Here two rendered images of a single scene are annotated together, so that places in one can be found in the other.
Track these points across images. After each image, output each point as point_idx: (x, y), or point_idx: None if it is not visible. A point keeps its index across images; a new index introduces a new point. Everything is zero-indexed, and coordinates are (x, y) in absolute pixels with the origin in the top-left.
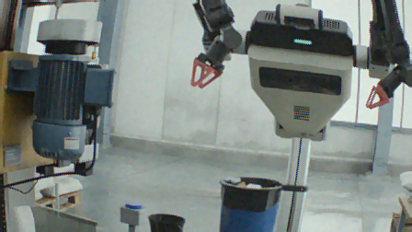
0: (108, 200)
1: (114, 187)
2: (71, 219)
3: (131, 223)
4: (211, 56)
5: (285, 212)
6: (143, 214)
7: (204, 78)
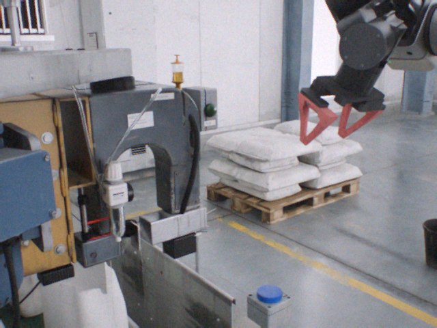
0: (398, 186)
1: (414, 167)
2: (205, 288)
3: (259, 323)
4: (340, 83)
5: None
6: (279, 311)
7: (319, 131)
